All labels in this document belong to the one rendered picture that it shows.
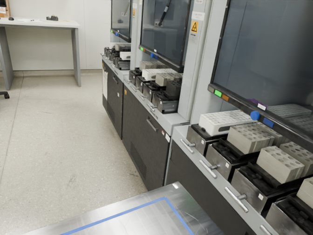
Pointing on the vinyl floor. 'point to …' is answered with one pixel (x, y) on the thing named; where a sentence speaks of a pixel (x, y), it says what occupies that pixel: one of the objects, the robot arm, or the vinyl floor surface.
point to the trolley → (140, 217)
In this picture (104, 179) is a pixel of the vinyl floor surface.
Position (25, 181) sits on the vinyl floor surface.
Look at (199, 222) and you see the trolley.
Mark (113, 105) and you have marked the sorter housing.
